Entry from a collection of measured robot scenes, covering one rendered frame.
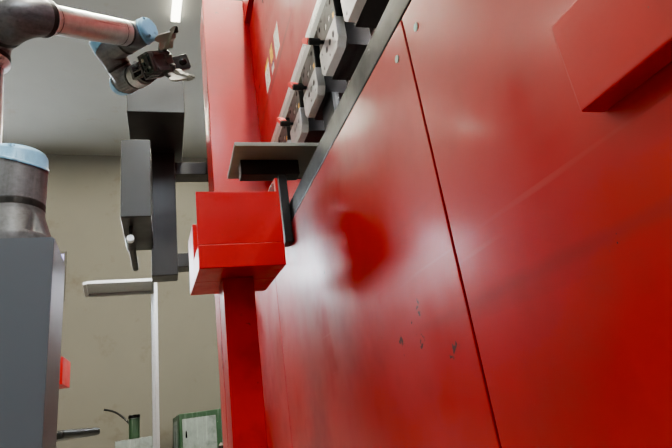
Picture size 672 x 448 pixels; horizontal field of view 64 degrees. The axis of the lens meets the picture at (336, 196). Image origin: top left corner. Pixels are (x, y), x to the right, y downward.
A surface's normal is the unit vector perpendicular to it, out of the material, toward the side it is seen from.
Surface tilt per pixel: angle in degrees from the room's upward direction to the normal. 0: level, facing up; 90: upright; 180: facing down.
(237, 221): 90
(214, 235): 90
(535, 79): 90
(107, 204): 90
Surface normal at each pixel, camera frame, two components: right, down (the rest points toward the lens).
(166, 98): 0.28, -0.40
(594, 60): -0.95, 0.03
